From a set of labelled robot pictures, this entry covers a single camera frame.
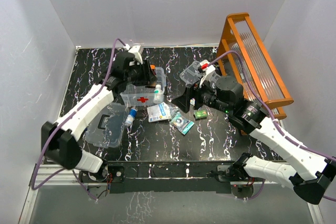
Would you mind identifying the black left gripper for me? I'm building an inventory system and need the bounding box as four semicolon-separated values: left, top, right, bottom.
124;60;156;87

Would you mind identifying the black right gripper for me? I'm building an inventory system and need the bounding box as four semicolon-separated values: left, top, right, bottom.
172;76;232;115

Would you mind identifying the brown bottle orange cap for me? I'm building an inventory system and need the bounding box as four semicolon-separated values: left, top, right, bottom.
150;65;156;75

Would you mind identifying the teal packet with round item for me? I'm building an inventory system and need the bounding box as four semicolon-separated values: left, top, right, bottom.
170;112;194;135

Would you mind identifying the white blue mask packet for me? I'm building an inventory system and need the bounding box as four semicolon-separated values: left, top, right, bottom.
147;102;171;123

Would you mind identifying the clear first aid box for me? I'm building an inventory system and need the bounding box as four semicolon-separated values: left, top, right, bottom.
120;67;166;107

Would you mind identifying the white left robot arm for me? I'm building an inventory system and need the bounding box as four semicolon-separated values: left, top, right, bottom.
41;51;157;182

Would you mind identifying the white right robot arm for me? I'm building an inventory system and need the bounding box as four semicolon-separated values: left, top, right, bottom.
172;76;335;205

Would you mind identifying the green small box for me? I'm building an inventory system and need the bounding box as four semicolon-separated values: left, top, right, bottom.
194;110;208;120

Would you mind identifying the clear compartment tray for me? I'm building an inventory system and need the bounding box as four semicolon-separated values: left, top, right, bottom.
180;61;221;89

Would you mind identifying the blue white tube bottle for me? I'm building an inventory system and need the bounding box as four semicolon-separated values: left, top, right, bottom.
124;106;137;127

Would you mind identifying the orange wooden rack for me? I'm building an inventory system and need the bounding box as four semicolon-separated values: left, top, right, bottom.
217;13;293;120

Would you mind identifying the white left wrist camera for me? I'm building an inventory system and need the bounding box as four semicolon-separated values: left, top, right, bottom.
124;44;143;65

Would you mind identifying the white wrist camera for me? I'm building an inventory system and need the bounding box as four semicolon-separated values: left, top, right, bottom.
124;44;143;65
199;60;215;88

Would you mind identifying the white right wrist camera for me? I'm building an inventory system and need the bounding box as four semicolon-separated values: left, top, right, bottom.
199;60;215;88

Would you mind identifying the clear box lid black handle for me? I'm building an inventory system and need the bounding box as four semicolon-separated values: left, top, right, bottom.
85;103;129;148

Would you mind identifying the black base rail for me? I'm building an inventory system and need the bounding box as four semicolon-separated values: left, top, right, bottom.
78;161;266;195

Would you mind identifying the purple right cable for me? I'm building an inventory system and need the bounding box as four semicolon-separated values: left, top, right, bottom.
209;50;336;201

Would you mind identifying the purple cable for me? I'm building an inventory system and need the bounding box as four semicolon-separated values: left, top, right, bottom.
31;38;132;201
209;50;336;201

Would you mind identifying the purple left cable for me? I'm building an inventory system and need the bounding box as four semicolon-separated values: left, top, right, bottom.
31;38;132;201

